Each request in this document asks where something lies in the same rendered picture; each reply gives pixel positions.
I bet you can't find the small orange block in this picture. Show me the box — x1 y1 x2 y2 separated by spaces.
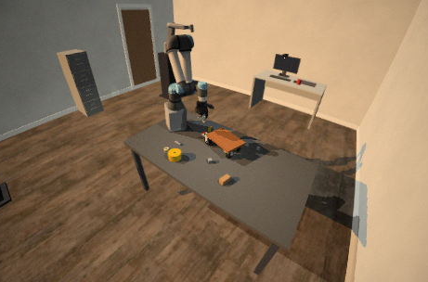
219 174 230 186

